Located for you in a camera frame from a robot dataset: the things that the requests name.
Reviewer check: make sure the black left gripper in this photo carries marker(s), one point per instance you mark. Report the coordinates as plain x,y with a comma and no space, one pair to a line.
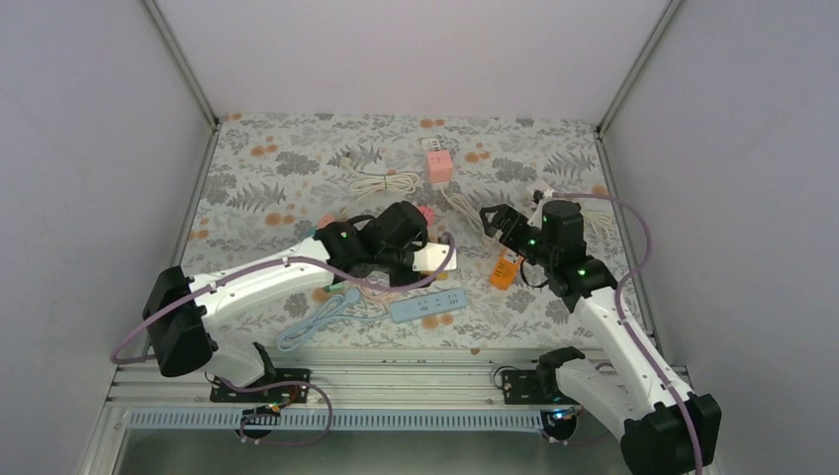
400,280

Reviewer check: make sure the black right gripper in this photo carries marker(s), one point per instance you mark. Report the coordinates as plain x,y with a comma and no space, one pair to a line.
505,213

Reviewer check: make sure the pink plug adapter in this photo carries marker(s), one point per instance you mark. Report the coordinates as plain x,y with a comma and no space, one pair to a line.
428,214

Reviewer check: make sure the pink cube socket adapter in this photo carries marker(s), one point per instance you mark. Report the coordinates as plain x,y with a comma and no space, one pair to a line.
439,166

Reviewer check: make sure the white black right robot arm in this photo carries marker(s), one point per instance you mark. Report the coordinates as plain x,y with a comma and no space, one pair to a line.
661,424

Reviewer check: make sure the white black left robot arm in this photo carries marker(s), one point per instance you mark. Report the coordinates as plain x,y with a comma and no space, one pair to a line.
183,313

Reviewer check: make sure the salmon plug on teal strip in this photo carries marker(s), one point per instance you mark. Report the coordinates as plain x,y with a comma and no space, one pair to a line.
325,221

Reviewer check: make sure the orange power strip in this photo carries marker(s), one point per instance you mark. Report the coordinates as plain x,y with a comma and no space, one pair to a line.
506,270

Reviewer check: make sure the green small adapter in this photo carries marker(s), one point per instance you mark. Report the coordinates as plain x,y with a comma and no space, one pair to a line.
335,288

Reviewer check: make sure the blue power strip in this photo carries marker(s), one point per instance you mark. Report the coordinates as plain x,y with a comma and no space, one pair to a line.
417,308

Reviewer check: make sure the white power strip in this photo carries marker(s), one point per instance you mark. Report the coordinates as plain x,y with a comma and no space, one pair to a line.
430,144

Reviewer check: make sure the floral patterned table mat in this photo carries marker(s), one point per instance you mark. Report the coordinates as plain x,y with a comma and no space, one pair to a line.
274,176

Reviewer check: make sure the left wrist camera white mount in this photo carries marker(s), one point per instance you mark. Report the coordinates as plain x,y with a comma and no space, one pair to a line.
434,256

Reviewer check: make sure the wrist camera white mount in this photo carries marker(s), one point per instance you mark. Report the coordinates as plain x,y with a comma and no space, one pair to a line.
434,256
539,196

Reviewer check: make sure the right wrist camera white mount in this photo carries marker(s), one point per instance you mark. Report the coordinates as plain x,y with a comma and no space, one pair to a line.
539,196

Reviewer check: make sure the aluminium rail base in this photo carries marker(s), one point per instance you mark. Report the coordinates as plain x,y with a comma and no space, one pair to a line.
354,388

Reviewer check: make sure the aluminium corner frame post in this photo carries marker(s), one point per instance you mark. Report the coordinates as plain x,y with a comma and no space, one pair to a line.
638,65

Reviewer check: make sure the left aluminium corner post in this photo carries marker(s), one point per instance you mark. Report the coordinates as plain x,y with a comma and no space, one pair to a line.
181,62

